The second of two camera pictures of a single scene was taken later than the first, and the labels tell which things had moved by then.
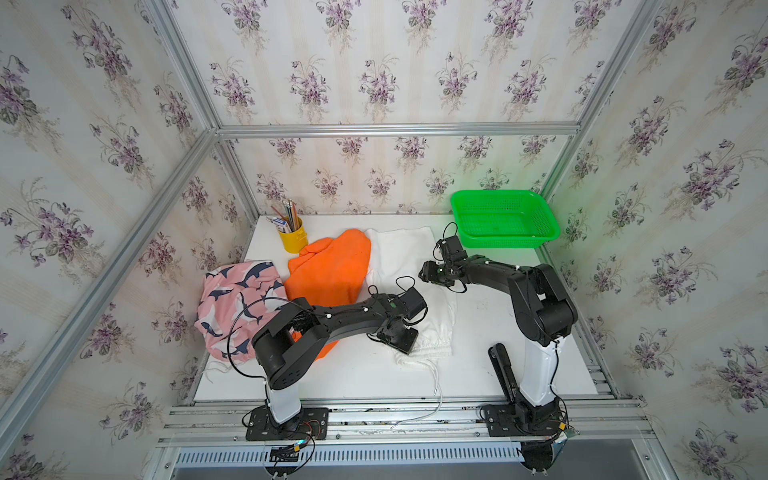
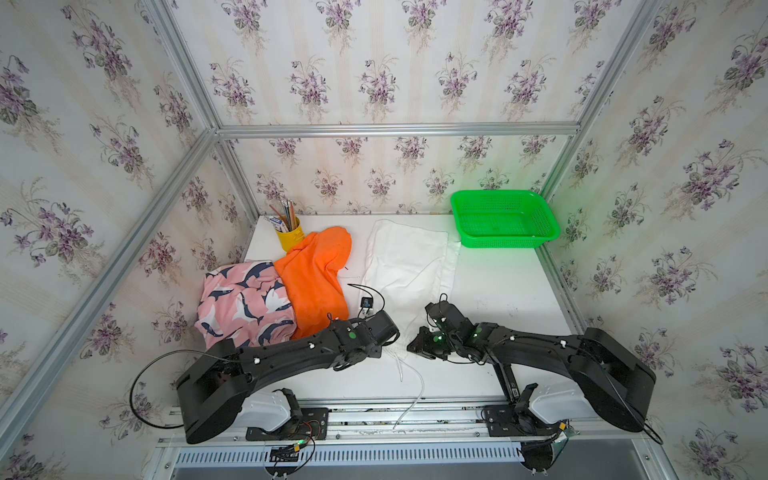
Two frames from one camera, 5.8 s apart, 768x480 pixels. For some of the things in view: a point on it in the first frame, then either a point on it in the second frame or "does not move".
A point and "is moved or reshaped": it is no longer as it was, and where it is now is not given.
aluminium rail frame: x=407 y=439 does not move
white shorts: x=399 y=253 is moved or reshaped
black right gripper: x=426 y=272 → x=419 y=347
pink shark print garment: x=236 y=303 does not move
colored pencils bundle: x=290 y=221 does not move
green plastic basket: x=503 y=219 does not move
